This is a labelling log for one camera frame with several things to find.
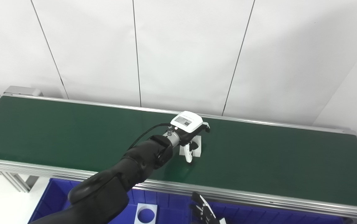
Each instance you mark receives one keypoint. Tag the green conveyor belt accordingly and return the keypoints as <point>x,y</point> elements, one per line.
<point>259,199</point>
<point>259,161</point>

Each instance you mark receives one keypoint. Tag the aluminium conveyor leg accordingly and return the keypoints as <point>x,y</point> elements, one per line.
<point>16,182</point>

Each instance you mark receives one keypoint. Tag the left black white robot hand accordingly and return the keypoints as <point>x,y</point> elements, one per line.
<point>186,121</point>

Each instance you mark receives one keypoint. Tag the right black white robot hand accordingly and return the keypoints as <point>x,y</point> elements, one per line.
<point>205,214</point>

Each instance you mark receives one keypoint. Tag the grey conveyor end box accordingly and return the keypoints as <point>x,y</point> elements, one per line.
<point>23,90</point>

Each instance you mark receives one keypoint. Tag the blue plastic bin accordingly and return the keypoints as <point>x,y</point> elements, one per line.
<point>169,208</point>
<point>259,216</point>

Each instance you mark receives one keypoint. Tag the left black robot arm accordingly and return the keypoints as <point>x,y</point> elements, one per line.
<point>128,168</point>

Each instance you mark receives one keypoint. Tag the white square part round hole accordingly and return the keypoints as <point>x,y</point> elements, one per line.
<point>149,206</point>
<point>198,149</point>

